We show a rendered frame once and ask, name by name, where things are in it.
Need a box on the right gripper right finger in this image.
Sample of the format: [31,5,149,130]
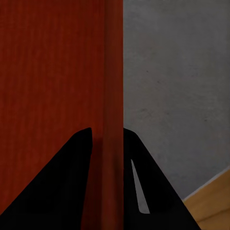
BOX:
[123,128,201,230]

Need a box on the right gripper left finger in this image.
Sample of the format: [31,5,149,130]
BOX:
[0,127,93,230]

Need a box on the storage box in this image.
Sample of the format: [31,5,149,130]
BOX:
[0,0,124,230]

